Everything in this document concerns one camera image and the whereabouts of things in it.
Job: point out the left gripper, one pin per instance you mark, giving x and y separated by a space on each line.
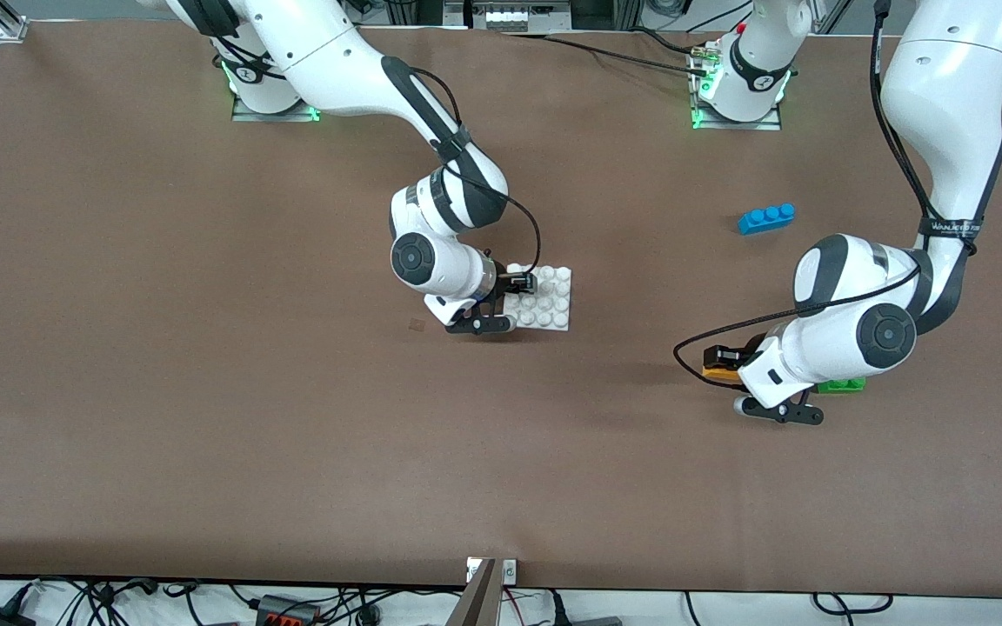
746 356

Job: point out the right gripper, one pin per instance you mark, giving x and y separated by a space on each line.
508 283

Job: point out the yellow two-stud block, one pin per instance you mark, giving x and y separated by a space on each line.
718 375

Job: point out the white studded base plate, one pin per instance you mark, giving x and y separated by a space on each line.
553 304

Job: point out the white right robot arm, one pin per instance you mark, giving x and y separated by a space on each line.
327 61

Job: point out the green two-stud block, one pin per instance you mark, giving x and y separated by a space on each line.
845 387

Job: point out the blue three-stud block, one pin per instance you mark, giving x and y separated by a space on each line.
766 219

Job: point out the white power strip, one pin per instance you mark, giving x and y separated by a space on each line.
505 17

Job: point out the power adapter with orange plugs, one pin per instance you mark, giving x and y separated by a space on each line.
288 611

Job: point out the black power adapter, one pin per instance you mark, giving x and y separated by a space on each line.
1 617

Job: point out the metal pole clamp bracket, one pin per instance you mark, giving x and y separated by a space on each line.
509 571

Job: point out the metal camera pole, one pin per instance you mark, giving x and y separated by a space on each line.
477 604

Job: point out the metal table corner bracket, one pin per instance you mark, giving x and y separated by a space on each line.
12 30

